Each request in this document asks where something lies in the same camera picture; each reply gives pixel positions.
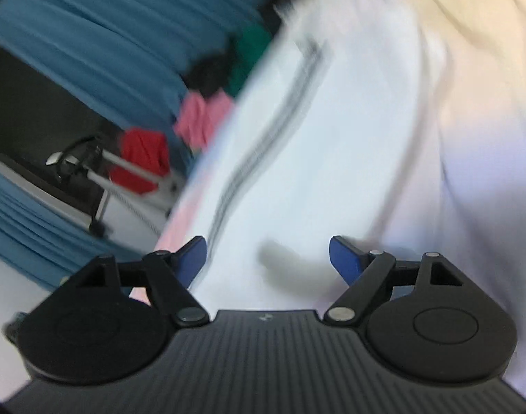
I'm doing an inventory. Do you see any red cloth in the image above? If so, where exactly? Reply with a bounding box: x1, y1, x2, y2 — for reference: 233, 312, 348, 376
109, 128, 171, 196

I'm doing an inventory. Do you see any pink cloth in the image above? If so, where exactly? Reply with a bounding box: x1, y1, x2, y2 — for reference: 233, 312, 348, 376
173, 88, 235, 151

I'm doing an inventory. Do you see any blue pleated curtain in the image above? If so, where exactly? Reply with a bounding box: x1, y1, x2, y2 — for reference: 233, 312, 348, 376
0, 167, 160, 290
0, 0, 281, 165

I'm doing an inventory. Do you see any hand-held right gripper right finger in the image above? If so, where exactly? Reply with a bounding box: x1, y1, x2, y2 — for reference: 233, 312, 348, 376
323, 235, 465, 325

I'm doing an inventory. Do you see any cream bed sheet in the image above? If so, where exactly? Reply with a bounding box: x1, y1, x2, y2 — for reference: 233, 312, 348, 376
308, 0, 526, 108

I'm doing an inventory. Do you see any white striped garment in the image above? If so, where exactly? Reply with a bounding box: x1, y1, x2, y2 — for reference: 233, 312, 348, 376
129, 0, 526, 402

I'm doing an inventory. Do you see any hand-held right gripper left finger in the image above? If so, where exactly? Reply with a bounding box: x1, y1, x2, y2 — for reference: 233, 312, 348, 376
60, 235, 210, 328

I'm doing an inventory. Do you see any green cloth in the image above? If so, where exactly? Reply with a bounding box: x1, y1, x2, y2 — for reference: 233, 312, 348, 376
225, 23, 276, 98

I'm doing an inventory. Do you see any black cloth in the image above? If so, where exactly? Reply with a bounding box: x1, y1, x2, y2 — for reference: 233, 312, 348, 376
182, 51, 238, 99

